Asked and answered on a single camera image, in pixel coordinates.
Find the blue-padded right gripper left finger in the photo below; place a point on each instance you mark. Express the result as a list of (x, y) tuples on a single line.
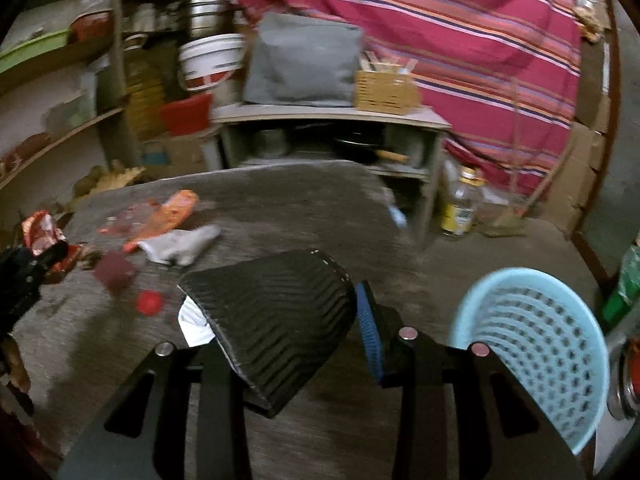
[(193, 324)]

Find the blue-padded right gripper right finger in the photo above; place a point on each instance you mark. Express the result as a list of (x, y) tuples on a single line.
[(372, 344)]

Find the red bottle cap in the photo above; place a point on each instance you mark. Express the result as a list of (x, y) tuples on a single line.
[(149, 302)]

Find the black ribbed plastic bowl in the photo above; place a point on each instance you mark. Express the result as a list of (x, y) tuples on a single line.
[(277, 319)]

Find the grey white cloth pouch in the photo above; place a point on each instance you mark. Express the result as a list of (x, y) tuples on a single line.
[(179, 247)]

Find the orange snack wrapper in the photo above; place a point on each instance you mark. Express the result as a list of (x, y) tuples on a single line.
[(164, 218)]

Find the clear red printed wrapper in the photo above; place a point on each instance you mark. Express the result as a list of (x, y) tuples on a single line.
[(129, 221)]

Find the light blue plastic trash basket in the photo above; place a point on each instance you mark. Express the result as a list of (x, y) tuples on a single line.
[(548, 338)]

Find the dark red cardboard piece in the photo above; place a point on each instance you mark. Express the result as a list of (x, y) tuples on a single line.
[(114, 272)]

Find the grey felt table mat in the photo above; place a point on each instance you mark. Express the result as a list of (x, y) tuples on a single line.
[(79, 343)]

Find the oil bottle with yellow label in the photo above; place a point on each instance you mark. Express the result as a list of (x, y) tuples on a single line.
[(461, 203)]

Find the straw broom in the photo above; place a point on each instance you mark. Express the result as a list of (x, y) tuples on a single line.
[(511, 222)]

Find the yellow egg carton tray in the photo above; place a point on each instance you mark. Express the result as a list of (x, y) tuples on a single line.
[(110, 182)]

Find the cardboard box with blue print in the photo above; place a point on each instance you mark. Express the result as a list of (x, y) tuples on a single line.
[(172, 156)]

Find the crumpled red foil wrapper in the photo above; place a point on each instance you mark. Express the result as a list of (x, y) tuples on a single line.
[(40, 232)]

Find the low wooden cabinet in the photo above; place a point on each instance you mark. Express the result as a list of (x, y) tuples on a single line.
[(398, 149)]

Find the red plastic basket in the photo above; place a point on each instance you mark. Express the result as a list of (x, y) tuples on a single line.
[(187, 116)]

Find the woven yellow chopstick holder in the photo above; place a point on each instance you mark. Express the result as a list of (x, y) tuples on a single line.
[(386, 93)]

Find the green plastic bottle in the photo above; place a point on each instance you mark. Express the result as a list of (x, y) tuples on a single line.
[(626, 292)]

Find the large yellow oil jug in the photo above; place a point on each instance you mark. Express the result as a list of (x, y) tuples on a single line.
[(144, 90)]

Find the white red plastic bucket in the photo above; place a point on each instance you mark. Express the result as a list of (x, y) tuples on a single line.
[(209, 61)]

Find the grey fabric appliance cover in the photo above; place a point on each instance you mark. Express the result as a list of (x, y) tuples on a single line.
[(298, 60)]

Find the red striped cloth curtain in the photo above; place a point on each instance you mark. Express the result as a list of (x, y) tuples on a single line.
[(504, 73)]

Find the stainless steel pot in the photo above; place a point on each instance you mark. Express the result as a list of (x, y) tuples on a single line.
[(203, 18)]

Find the green plastic basin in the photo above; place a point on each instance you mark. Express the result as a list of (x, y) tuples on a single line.
[(33, 48)]

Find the wooden wall shelf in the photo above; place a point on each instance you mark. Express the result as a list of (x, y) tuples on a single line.
[(63, 113)]

